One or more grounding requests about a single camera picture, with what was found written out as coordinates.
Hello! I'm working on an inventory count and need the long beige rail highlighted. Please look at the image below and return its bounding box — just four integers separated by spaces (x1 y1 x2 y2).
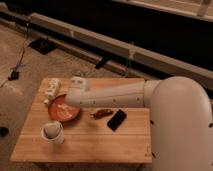
30 13 213 90

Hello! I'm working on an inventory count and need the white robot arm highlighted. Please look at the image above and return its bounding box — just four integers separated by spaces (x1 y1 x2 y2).
66 76 213 171

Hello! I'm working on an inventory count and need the black smartphone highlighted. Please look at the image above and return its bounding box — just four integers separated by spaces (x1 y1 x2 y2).
107 109 127 131

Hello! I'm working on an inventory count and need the dark object at left edge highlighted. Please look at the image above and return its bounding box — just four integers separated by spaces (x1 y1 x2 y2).
0 127 9 136

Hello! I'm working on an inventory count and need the wooden table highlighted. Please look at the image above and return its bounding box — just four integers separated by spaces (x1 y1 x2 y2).
11 78 152 164

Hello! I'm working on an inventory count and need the black cable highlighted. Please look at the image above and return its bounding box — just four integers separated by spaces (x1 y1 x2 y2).
14 18 32 72

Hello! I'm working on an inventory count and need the white cup with cloth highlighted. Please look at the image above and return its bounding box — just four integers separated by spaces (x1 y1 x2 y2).
41 120 64 144

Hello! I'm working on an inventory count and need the orange ceramic bowl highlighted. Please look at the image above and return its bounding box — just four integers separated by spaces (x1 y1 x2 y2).
48 94 81 122

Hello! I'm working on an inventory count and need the black floor bracket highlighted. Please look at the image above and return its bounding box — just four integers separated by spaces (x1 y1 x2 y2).
95 58 109 69

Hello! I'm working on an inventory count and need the red dried chili pepper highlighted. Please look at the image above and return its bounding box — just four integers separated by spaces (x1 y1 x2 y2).
91 109 113 119

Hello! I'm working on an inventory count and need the black power adapter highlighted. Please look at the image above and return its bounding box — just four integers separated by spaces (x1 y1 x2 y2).
8 70 19 81

